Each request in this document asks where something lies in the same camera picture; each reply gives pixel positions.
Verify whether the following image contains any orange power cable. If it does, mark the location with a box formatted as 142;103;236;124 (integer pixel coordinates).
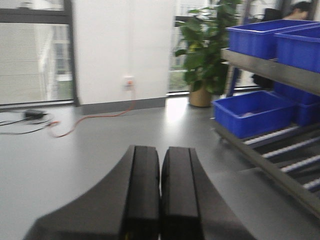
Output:
47;82;137;138

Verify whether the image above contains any person with dark hair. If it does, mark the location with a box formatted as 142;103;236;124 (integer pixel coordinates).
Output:
283;1;311;20

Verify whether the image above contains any blue crate lower back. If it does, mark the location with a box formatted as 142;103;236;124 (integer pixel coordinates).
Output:
273;82;320;126

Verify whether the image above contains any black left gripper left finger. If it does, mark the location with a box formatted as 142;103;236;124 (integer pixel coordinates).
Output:
24;145;160;240

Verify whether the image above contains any blue crate shelf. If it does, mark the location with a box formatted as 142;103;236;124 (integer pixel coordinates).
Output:
226;19;320;60
213;91;296;139

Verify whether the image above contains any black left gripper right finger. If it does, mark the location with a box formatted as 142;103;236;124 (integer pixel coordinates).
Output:
161;147;255;240

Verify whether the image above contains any blue crate top shelf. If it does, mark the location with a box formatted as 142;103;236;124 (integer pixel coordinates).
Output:
226;19;320;60

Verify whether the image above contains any blue crate top right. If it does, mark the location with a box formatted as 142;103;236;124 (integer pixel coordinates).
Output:
275;24;320;73

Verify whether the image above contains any green potted plant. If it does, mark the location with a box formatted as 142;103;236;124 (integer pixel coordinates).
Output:
174;0;242;108

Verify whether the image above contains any stainless steel shelf rack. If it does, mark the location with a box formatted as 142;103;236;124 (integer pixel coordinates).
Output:
213;48;320;218

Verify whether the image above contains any black power adapter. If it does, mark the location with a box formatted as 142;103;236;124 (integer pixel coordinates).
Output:
24;109;47;120

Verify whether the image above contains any white wall socket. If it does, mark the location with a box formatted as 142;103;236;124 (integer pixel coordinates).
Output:
124;76;135;88

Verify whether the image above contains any blue crate lower shelf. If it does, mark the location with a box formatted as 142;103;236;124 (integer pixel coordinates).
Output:
213;91;296;139

